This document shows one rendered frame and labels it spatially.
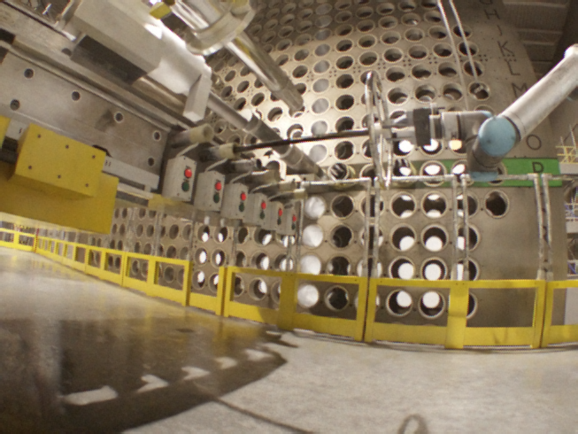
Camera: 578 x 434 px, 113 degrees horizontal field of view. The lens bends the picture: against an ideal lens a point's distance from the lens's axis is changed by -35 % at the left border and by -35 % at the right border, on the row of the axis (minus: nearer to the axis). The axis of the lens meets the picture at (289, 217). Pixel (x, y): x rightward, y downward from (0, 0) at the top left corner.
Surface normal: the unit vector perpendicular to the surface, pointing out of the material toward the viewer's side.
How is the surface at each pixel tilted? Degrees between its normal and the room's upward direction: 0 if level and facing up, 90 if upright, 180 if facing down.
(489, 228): 90
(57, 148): 90
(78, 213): 90
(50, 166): 90
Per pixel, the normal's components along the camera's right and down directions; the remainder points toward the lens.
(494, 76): -0.46, -0.19
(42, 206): 0.88, -0.01
